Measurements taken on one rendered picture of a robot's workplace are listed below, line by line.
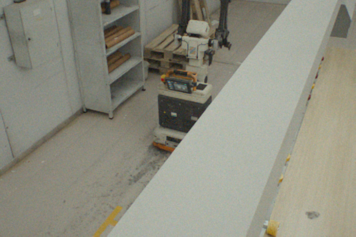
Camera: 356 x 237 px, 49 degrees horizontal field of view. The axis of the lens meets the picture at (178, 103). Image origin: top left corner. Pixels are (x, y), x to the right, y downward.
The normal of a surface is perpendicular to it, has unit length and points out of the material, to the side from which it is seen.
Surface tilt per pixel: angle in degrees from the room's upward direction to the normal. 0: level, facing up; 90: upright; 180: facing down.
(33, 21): 90
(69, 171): 0
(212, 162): 0
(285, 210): 0
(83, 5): 90
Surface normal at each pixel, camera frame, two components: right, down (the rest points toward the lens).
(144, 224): -0.01, -0.87
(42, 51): 0.91, 0.20
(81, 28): -0.42, 0.45
